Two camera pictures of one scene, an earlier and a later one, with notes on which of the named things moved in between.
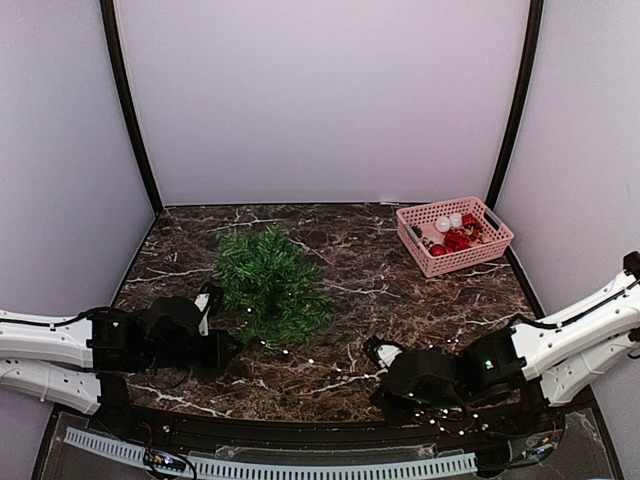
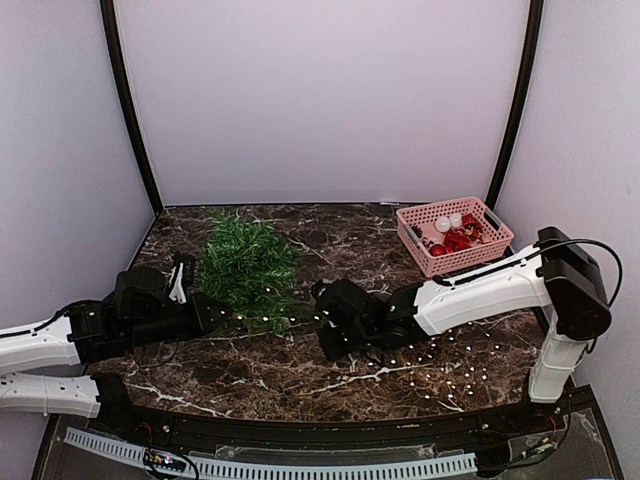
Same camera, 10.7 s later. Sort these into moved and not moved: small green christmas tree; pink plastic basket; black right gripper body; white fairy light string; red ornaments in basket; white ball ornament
Moved: black right gripper body; white fairy light string; small green christmas tree
Not moved: pink plastic basket; white ball ornament; red ornaments in basket
